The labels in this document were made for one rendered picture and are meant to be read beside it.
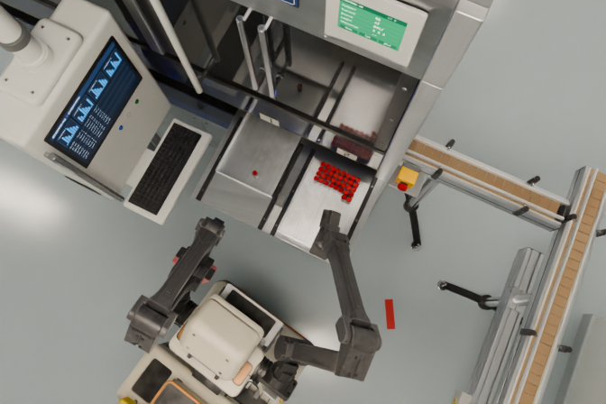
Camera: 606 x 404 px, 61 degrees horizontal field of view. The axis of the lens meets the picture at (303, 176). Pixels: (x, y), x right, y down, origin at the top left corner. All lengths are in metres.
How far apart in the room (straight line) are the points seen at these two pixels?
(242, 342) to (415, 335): 1.57
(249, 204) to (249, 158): 0.20
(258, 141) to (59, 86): 0.85
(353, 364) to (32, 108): 1.16
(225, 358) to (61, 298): 1.80
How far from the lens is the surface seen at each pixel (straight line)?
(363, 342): 1.35
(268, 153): 2.17
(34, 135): 1.71
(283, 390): 1.76
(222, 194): 2.15
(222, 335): 1.59
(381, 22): 1.14
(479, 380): 2.53
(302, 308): 2.95
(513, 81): 3.50
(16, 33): 1.59
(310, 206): 2.11
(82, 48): 1.74
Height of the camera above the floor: 2.95
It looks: 75 degrees down
